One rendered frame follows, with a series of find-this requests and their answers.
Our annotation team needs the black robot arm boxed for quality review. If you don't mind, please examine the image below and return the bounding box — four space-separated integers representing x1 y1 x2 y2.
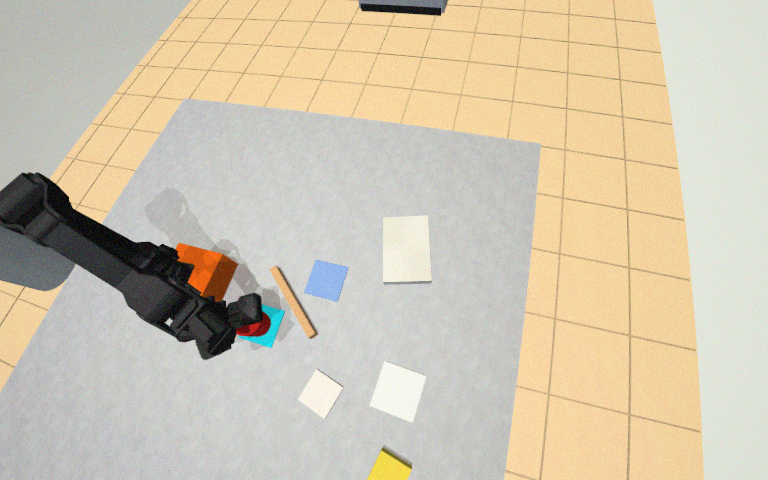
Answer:
0 172 237 360

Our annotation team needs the red cup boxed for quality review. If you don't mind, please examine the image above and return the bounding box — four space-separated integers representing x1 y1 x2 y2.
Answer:
236 312 271 337

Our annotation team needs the olive yellow rectangular block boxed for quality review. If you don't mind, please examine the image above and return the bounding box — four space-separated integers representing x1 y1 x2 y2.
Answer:
367 448 412 480

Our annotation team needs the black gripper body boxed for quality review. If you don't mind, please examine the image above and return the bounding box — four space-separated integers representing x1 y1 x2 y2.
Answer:
176 292 264 343

